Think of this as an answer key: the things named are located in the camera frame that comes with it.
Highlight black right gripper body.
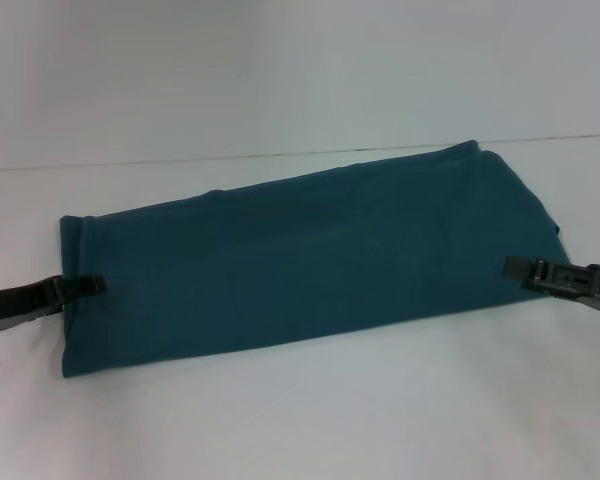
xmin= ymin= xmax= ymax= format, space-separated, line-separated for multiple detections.
xmin=529 ymin=258 xmax=600 ymax=316

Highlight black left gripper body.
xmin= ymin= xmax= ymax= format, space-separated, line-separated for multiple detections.
xmin=0 ymin=277 xmax=64 ymax=335

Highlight teal T-shirt with FREE! print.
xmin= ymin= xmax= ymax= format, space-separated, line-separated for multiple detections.
xmin=58 ymin=139 xmax=575 ymax=380

